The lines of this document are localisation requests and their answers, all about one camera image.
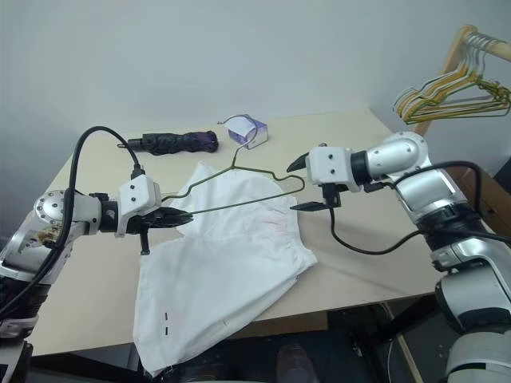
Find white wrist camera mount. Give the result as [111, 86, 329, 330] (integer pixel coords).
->
[305, 145, 360, 192]
[115, 176, 162, 239]

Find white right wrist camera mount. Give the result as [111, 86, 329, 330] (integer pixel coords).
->
[305, 145, 360, 192]

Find wooden clothes rack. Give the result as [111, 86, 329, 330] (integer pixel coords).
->
[410, 25, 511, 135]

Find bunch of hangers on rack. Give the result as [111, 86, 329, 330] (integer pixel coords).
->
[393, 34, 511, 116]

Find olive green wire hanger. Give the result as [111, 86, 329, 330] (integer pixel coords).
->
[160, 113, 307, 216]

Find folded black purple umbrella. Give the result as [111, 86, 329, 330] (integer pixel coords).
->
[117, 130, 220, 156]

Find white shorts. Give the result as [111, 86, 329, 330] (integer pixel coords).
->
[133, 160, 319, 378]

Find yellow wire hanger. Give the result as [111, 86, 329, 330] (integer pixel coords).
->
[398, 38, 511, 123]

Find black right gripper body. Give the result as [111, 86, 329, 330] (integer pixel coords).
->
[321, 182, 343, 210]

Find brown shoe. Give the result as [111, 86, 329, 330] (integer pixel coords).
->
[277, 345, 311, 383]

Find small purple white box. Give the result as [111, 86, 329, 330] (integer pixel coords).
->
[227, 117, 270, 151]

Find black table frame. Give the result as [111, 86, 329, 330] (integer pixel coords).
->
[327, 294, 442, 345]

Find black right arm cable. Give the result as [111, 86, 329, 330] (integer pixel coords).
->
[327, 160, 511, 255]

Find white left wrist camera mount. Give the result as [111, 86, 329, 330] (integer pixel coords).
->
[115, 176, 162, 239]

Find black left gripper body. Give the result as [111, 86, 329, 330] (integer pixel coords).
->
[126, 206, 176, 257]

